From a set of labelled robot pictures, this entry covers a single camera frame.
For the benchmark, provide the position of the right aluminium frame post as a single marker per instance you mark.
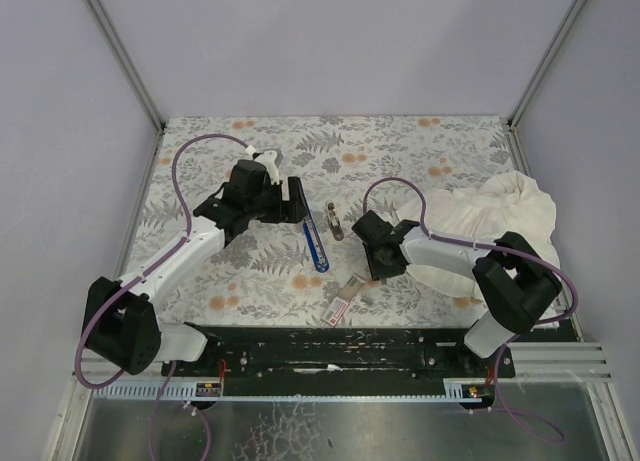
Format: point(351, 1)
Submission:
point(553, 49)

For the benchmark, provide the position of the white crumpled cloth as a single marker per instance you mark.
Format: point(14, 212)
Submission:
point(505, 202)

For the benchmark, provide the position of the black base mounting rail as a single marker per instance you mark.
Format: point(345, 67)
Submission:
point(342, 355)

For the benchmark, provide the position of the white slotted cable duct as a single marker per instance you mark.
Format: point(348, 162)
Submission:
point(304, 390)

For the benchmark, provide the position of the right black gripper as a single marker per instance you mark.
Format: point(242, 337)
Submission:
point(373, 232)

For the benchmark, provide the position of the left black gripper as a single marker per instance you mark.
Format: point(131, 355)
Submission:
point(293, 199)

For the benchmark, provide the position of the blue stapler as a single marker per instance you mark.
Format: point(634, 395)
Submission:
point(316, 247)

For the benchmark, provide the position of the aluminium frame post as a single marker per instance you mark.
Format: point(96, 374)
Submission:
point(125, 63)
point(553, 49)

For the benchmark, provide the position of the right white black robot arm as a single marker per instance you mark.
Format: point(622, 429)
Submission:
point(517, 286)

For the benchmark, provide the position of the aluminium extrusion rail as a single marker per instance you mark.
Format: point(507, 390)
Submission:
point(96, 369)
point(548, 362)

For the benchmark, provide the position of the right aluminium extrusion rail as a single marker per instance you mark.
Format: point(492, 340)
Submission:
point(548, 362)

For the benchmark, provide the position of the left aluminium extrusion rail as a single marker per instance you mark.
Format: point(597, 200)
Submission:
point(96, 369)

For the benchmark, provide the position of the red white staple box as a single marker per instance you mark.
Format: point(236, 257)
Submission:
point(341, 302)

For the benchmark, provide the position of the floral patterned table mat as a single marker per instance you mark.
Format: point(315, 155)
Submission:
point(266, 276)

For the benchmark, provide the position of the left aluminium frame post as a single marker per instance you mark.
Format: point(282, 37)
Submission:
point(125, 63)

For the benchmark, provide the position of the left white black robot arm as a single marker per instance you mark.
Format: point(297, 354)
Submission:
point(120, 322)

